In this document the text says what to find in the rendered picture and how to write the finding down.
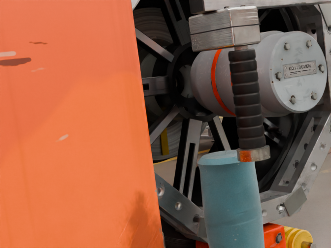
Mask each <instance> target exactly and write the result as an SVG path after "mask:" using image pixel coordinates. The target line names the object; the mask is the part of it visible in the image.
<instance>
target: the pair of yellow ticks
mask: <svg viewBox="0 0 331 248"><path fill-rule="evenodd" d="M160 139H161V148H162V155H168V154H169V150H168V141H167V132H166V129H165V130H164V131H163V132H162V133H161V134H160Z"/></svg>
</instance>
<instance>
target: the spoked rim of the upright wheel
mask: <svg viewBox="0 0 331 248"><path fill-rule="evenodd" d="M157 1H158V3H159V6H160V8H161V11H162V14H163V16H164V19H165V22H166V24H167V27H168V30H169V32H170V35H171V38H172V40H173V43H172V44H170V45H168V46H167V47H165V48H164V47H162V46H161V45H160V44H158V43H157V42H155V41H154V40H153V39H151V38H150V37H148V36H147V35H146V34H144V33H143V32H142V31H140V30H139V29H137V28H136V27H135V34H136V41H137V44H138V45H139V46H140V47H142V48H143V49H145V50H146V51H147V52H149V53H150V54H152V55H153V56H154V57H156V58H157V59H156V62H155V64H154V68H153V72H152V77H147V78H142V85H143V93H144V97H149V96H155V99H156V101H157V103H158V105H159V107H160V108H161V109H162V111H163V113H162V114H161V115H160V116H159V117H158V118H157V119H156V121H155V122H154V123H153V124H152V125H151V126H150V128H149V137H150V144H151V145H152V144H153V143H154V142H155V140H156V139H157V138H158V137H159V136H160V134H161V133H162V132H163V131H164V130H165V129H166V127H167V126H168V125H169V124H170V123H171V122H172V120H176V121H178V122H182V129H181V135H180V142H179V149H178V156H177V163H176V169H175V176H174V183H173V185H172V186H173V187H174V188H175V189H177V190H178V191H179V192H180V193H182V194H183V195H184V196H185V197H187V198H188V199H189V200H190V201H192V202H193V203H194V204H195V205H197V206H198V207H199V208H200V209H201V210H203V205H202V194H201V182H200V170H199V167H197V168H196V165H197V158H198V151H199V142H200V135H201V128H202V123H205V122H208V125H209V128H210V130H211V133H212V136H213V138H214V141H215V142H214V143H213V145H212V147H211V149H210V151H209V152H208V154H209V153H213V152H219V151H227V150H236V149H238V148H240V147H239V143H238V139H239V137H238V135H237V128H238V127H237V125H236V117H223V120H222V123H221V121H220V118H219V116H218V115H216V114H214V113H213V112H211V111H209V110H207V109H205V108H204V107H203V106H201V105H200V104H199V103H198V101H197V100H196V98H195V97H194V96H192V97H190V98H186V97H184V96H182V95H181V94H180V93H179V91H178V90H177V87H176V82H175V79H176V74H177V72H178V70H179V69H180V68H181V67H182V66H184V65H189V66H191V67H192V64H193V62H194V60H195V58H196V57H197V55H198V54H199V53H200V52H193V51H192V43H191V36H190V35H189V34H190V28H189V25H188V22H187V20H186V17H185V14H184V12H183V9H182V6H181V4H180V1H179V0H157ZM258 18H259V24H260V25H259V27H260V32H267V31H281V32H291V31H294V28H293V26H292V23H291V20H290V18H289V16H288V13H287V11H286V9H285V8H280V9H268V8H265V9H258ZM183 107H184V108H185V109H184V108H183ZM299 116H300V113H289V114H288V115H285V116H282V117H263V120H264V122H263V126H264V128H265V133H264V136H265V140H266V145H269V148H270V158H269V159H266V160H261V161H255V169H256V175H257V181H258V188H259V191H260V190H261V189H262V188H263V187H264V186H265V185H266V184H267V182H268V181H269V180H270V179H271V178H272V176H273V175H274V174H275V172H276V171H277V170H278V168H279V167H280V165H281V163H282V162H283V160H284V158H285V156H286V154H287V152H288V150H289V148H290V146H291V143H292V141H293V138H294V135H295V132H296V129H297V125H298V121H299ZM269 126H271V127H280V128H281V131H280V132H272V133H269V132H268V130H267V128H268V127H269Z"/></svg>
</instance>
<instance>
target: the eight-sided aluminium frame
mask: <svg viewBox="0 0 331 248"><path fill-rule="evenodd" d="M289 8H290V9H291V10H292V11H293V12H294V13H295V14H296V15H297V17H298V20H299V26H300V31H302V32H305V33H307V34H309V35H310V36H311V37H313V38H314V39H315V40H316V42H317V43H318V44H319V46H320V48H321V49H322V52H323V54H324V57H325V60H326V65H327V82H326V87H325V90H324V93H323V95H322V97H321V99H320V101H319V102H318V103H317V104H316V105H315V106H314V107H313V108H312V109H311V110H309V111H308V114H307V116H306V118H305V120H304V122H303V124H302V126H301V128H300V130H299V132H298V134H297V136H296V138H295V140H294V142H293V144H292V146H291V148H290V150H289V152H288V154H287V156H286V158H285V160H284V162H283V164H282V166H281V168H280V170H279V172H278V174H277V176H276V178H275V180H274V182H273V184H272V185H271V187H270V189H269V190H268V191H265V192H262V193H260V201H261V209H262V217H263V224H265V223H268V222H271V221H274V220H277V219H280V218H283V217H286V216H288V217H290V216H291V215H292V214H295V213H297V212H299V211H300V210H301V208H302V206H303V204H304V202H305V201H306V200H307V195H308V193H309V191H310V189H311V187H312V185H313V183H314V181H315V179H316V177H317V175H318V172H319V170H320V168H321V166H322V164H323V162H324V160H325V158H326V156H327V154H328V152H329V150H330V148H331V3H327V4H315V5H302V6H290V7H289ZM154 174H155V181H156V188H157V196H158V203H159V210H160V218H162V219H163V220H164V221H165V222H167V223H168V224H169V225H171V226H172V227H173V228H175V231H177V232H180V233H181V234H182V235H184V236H185V237H186V238H189V239H193V240H197V241H200V242H204V243H208V239H207V233H206V227H205V221H204V213H203V210H201V209H200V208H199V207H198V206H197V205H195V204H194V203H193V202H192V201H190V200H189V199H188V198H187V197H185V196H184V195H183V194H182V193H180V192H179V191H178V190H177V189H175V188H174V187H173V186H172V185H171V184H169V183H168V182H167V181H166V180H164V179H163V178H162V177H161V176H159V175H158V174H157V173H156V172H154Z"/></svg>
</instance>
